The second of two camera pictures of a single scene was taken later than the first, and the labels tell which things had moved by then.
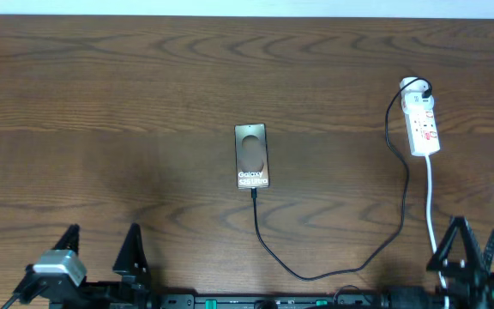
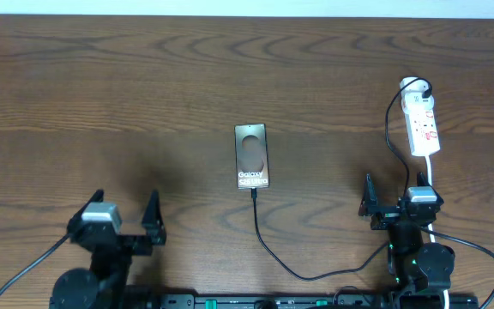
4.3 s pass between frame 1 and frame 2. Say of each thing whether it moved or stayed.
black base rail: stayed
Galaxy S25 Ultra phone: stayed
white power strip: stayed
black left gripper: moved
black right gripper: moved
